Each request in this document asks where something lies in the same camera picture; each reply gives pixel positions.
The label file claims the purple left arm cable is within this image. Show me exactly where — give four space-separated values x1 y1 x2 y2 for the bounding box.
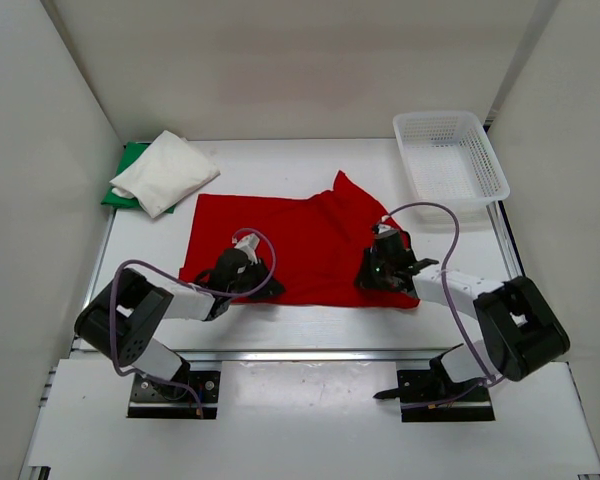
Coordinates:
107 228 278 419

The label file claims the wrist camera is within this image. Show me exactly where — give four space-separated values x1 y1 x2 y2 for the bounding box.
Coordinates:
372 224 415 264
209 233 260 292

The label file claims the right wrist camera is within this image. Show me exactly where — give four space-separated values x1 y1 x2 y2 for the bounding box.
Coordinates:
372 224 415 264

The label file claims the white plastic basket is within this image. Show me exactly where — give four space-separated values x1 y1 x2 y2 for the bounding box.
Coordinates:
393 110 510 214

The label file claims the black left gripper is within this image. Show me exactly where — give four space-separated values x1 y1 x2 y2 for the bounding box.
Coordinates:
227 257 285 302

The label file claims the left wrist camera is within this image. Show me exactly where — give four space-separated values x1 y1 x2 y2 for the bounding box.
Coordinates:
209 233 260 292

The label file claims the red t shirt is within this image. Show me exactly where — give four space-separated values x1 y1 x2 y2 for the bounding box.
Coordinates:
179 172 419 310

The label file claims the white t shirt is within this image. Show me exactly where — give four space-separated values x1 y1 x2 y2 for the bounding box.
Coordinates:
110 130 220 218

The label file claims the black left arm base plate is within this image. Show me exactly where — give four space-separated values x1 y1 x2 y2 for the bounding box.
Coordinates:
127 370 221 420

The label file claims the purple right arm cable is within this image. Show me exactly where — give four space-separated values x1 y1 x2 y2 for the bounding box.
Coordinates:
374 202 506 412

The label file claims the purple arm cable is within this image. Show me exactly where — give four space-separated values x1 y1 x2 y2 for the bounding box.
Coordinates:
107 228 278 419
374 202 506 412

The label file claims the aluminium table rail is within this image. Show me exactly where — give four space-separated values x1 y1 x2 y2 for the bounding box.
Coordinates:
69 347 546 371

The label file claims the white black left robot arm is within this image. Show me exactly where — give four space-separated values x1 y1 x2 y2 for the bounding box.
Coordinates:
74 255 286 401

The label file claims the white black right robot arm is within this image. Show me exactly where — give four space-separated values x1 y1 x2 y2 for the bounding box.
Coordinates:
355 245 571 403

